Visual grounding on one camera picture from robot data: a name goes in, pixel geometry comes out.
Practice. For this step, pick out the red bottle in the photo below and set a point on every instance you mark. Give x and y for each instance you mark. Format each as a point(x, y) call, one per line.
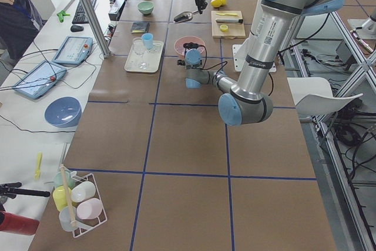
point(12, 223)

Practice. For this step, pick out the green cup in rack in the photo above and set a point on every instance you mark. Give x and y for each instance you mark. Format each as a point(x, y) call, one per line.
point(58, 181)

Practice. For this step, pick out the lemon half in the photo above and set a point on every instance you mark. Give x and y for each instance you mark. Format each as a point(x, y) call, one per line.
point(224, 28)

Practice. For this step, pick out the black tripod handle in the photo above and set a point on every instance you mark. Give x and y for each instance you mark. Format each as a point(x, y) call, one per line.
point(12, 190)

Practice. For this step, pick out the yellow cup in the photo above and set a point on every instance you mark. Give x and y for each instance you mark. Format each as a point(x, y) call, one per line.
point(59, 198)

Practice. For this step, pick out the far teach pendant tablet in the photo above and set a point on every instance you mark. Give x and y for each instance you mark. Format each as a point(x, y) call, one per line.
point(73, 51)

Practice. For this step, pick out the yellow plastic fork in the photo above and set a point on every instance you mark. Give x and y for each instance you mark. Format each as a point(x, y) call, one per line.
point(38, 166)

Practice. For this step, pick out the white cup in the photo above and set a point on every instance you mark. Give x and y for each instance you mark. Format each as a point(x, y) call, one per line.
point(83, 191)

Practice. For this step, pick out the cream serving tray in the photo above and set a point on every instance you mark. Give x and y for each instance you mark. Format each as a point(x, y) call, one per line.
point(147, 63)

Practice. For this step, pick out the clear wine glass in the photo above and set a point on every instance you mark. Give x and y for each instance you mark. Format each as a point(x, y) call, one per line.
point(139, 50)

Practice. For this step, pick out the yellow plastic knife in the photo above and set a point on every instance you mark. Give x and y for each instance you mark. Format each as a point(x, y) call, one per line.
point(226, 14)

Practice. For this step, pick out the green bowl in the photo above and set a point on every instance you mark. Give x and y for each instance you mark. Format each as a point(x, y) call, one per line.
point(145, 7)

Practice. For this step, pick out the pink bowl of ice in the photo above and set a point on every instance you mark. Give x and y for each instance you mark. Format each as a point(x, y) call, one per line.
point(180, 50)

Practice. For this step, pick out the whole yellow lemon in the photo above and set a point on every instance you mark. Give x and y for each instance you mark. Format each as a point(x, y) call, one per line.
point(218, 3)

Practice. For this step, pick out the seated person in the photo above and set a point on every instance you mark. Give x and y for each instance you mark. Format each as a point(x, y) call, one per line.
point(20, 24)

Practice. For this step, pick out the metal ice scoop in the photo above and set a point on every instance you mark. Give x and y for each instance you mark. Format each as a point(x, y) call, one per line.
point(185, 16)

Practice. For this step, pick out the wooden rack handle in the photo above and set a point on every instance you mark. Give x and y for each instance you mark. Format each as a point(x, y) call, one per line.
point(68, 197)

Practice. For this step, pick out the blue bowl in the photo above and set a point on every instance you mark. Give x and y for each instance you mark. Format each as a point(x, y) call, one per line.
point(64, 112)

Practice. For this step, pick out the black computer mouse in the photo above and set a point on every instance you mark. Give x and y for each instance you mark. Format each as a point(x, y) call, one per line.
point(76, 28)

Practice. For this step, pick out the pink cup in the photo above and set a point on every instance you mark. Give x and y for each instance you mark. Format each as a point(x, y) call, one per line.
point(89, 209)

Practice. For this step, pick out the white wire cup rack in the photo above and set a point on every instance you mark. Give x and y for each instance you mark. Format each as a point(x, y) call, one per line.
point(79, 203)

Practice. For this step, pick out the green plastic tool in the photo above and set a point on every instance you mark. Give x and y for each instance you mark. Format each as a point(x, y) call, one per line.
point(61, 15)

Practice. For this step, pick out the near teach pendant tablet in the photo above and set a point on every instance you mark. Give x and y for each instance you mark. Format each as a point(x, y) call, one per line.
point(40, 79)

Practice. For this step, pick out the light blue cup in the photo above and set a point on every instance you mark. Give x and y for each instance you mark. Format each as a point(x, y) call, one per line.
point(147, 39)

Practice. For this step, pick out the wooden cutting board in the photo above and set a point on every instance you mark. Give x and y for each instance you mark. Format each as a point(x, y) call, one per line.
point(235, 30)

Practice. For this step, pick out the teach pendant tablet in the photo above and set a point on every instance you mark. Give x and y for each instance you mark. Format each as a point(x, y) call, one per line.
point(73, 51)
point(40, 79)

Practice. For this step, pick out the aluminium frame post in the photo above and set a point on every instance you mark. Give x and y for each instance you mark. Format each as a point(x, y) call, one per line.
point(95, 27)

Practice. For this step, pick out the clear cup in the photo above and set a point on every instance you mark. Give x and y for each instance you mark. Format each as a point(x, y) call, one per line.
point(65, 220)

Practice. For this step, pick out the silver black knife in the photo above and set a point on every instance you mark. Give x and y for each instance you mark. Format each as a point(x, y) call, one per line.
point(228, 21)

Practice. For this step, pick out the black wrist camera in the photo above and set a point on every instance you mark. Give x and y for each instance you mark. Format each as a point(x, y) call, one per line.
point(191, 45)

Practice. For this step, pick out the dark folded cloth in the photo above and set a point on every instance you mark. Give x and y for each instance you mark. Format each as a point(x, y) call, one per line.
point(140, 27)

